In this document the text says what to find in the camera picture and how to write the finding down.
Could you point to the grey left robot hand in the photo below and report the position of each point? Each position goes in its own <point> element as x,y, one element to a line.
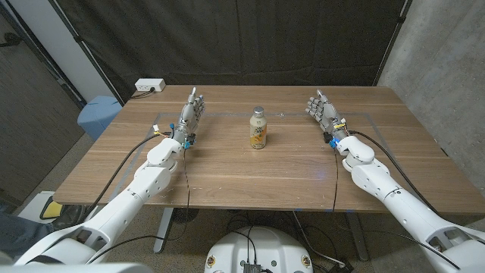
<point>189,117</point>

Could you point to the blue chair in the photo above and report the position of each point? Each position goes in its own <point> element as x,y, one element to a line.
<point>98,113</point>

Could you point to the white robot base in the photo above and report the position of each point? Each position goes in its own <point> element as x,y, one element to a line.
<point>273,246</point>

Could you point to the black backdrop curtain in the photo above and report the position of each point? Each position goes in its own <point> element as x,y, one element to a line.
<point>227,38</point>

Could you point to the white power strip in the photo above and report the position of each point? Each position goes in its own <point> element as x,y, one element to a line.
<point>149,84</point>

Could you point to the black power adapter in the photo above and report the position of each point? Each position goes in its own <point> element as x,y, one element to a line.
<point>341,268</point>

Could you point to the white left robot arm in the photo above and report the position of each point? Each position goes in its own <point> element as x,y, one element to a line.
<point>125,201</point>

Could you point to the white floor platform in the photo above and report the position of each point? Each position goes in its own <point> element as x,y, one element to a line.
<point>32,208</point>

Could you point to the person leg in blue jeans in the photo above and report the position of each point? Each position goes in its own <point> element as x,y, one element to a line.
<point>22,235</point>

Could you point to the black round floor fan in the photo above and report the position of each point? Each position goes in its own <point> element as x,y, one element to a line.
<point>185,214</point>

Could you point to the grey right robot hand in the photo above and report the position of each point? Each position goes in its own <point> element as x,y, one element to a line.
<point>327,115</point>

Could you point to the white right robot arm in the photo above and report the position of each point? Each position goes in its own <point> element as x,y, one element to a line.
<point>398,204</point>

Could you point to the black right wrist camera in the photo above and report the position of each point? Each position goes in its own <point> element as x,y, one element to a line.
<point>327,137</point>

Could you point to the dark leather shoe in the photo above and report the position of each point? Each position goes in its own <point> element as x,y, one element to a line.
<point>70,217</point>

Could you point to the black backdrop stand pole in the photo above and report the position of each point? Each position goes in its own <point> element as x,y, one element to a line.
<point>78,38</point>
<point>400,19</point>

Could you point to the grey table leg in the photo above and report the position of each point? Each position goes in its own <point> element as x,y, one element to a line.
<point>163,231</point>
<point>358,239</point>

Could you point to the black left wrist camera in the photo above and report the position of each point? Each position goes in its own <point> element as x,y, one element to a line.
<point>192,139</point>

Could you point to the black box on robot base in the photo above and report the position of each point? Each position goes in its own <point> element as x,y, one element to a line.
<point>252,268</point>

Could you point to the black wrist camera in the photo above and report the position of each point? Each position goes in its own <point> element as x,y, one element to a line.
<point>192,139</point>
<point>327,137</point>

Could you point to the juice bottle with silver cap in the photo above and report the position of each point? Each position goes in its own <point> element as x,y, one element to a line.
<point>258,130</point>

